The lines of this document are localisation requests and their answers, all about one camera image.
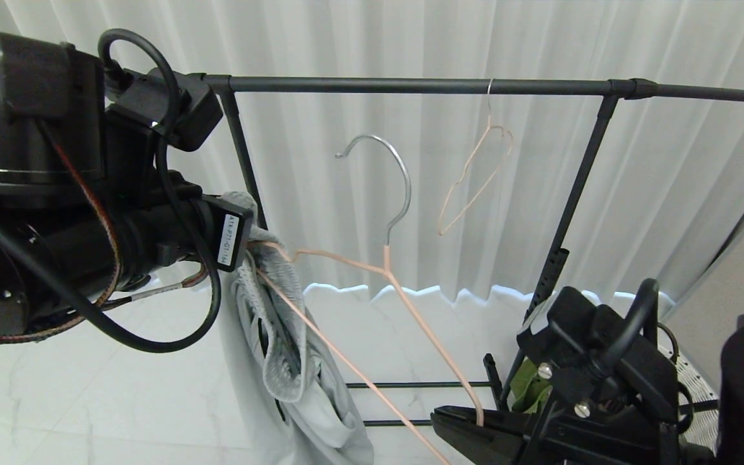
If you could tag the black clothes rack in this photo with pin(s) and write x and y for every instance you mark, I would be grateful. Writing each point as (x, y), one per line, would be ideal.
(411, 85)

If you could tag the green shirt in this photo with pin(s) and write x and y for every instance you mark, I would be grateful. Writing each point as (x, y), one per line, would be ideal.
(527, 387)

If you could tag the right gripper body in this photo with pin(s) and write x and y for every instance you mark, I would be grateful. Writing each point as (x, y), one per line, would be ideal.
(604, 445)

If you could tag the white laundry basket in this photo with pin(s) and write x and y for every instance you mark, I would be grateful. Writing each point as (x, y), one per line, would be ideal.
(701, 387)

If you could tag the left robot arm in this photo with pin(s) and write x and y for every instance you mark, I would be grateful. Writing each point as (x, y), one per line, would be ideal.
(23, 97)

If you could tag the white curtain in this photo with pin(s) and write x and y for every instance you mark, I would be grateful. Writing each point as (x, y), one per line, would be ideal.
(346, 39)

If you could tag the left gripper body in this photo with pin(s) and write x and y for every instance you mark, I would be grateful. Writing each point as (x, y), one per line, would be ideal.
(152, 239)

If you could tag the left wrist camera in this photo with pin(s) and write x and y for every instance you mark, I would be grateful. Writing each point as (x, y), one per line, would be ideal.
(185, 110)

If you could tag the pink clothes hanger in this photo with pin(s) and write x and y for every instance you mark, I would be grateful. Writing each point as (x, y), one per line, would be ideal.
(488, 103)
(387, 258)

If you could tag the pale grey trousers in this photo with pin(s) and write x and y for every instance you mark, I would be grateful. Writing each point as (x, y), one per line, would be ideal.
(320, 420)

